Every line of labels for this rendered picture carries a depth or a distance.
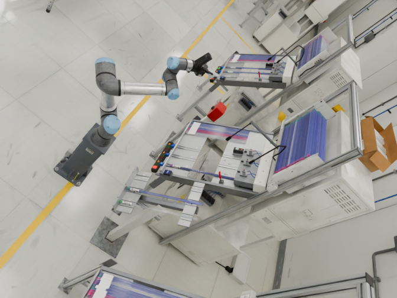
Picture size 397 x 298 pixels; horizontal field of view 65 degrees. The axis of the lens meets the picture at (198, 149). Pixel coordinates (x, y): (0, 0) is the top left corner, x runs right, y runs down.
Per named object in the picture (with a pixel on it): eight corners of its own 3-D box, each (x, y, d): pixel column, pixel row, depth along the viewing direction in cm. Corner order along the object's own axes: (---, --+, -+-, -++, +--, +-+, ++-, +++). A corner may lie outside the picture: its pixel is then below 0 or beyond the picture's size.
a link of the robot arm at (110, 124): (97, 137, 215) (106, 128, 206) (97, 120, 221) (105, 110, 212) (114, 140, 222) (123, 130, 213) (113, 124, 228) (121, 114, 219)
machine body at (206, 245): (143, 226, 279) (183, 204, 239) (173, 174, 330) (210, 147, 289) (195, 268, 295) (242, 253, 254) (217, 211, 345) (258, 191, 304)
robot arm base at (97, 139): (85, 138, 220) (91, 131, 214) (97, 125, 231) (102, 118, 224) (103, 151, 224) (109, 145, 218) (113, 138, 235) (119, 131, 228)
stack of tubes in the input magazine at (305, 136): (273, 172, 194) (310, 154, 176) (284, 126, 230) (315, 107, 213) (287, 185, 197) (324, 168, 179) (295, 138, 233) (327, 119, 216)
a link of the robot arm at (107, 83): (96, 88, 171) (182, 91, 187) (95, 73, 176) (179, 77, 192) (96, 101, 181) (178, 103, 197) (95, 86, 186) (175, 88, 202)
